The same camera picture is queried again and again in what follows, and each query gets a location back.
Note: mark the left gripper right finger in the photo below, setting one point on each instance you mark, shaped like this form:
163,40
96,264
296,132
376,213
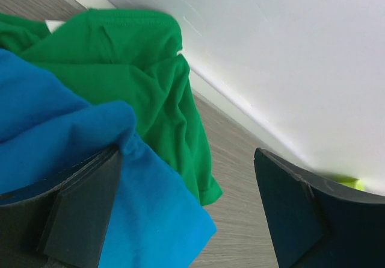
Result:
314,221

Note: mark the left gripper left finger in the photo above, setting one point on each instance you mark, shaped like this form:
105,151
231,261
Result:
61,221

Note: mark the lime green plastic basin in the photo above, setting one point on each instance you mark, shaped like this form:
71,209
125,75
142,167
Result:
350,182

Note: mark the blue t shirt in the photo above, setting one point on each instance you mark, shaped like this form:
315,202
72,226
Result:
46,129

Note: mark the green folded t shirt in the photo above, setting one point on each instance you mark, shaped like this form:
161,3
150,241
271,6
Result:
132,56

